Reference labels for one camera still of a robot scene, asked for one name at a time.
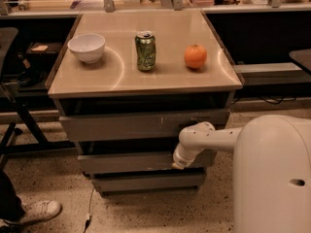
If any grey drawer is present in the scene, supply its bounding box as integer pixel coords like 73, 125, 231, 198
77, 149, 218, 175
92, 173, 206, 193
59, 109, 229, 142

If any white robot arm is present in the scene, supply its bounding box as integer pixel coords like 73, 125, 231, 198
172, 115, 311, 233

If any grey top drawer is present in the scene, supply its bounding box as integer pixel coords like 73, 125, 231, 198
59, 109, 229, 142

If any grey bottom drawer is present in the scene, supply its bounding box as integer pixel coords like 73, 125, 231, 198
92, 173, 206, 193

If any grey drawer cabinet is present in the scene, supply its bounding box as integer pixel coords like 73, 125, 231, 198
49, 10, 242, 195

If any orange fruit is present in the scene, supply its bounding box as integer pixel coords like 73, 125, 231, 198
184, 45, 207, 69

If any green soda can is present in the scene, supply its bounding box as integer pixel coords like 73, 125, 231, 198
135, 31, 156, 71

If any white sneaker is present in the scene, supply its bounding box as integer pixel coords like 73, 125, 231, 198
2, 200, 62, 225

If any white ceramic bowl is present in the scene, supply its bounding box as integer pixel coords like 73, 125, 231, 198
67, 33, 106, 63

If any dark trouser leg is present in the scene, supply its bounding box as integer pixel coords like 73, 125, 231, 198
0, 170, 25, 222

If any white floor cable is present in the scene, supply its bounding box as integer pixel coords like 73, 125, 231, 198
83, 187, 96, 233

